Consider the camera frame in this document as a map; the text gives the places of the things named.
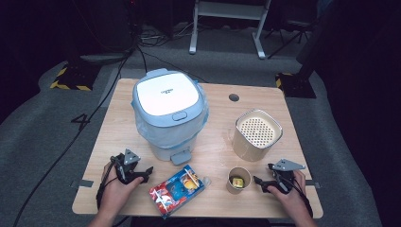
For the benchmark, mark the grey tape strip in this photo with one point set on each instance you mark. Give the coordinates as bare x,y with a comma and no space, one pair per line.
312,183
85,183

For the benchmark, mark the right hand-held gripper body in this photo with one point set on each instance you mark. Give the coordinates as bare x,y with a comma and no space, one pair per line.
283,176

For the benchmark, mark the brown paper cup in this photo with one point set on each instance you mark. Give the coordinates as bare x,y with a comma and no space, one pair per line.
231,186

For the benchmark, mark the food scraps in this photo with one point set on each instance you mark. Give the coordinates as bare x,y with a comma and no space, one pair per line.
238,182

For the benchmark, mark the person's left hand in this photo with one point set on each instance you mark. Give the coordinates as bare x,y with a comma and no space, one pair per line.
115,195

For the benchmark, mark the black tripod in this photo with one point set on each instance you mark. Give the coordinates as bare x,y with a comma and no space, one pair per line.
293,36

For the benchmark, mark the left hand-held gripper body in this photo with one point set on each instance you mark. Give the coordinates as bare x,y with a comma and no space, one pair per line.
127,167

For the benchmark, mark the beige canister with perforated strainer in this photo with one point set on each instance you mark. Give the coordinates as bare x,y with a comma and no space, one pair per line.
249,148

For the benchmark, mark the person's right hand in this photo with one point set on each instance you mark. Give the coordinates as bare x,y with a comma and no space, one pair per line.
294,200

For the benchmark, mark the white metal stand frame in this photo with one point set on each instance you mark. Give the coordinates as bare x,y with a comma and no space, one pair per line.
260,44

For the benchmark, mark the translucent blue bin liner bag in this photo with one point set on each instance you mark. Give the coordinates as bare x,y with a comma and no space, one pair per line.
164,135

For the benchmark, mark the black yellow striped stand base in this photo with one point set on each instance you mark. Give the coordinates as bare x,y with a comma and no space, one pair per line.
74,78
296,88

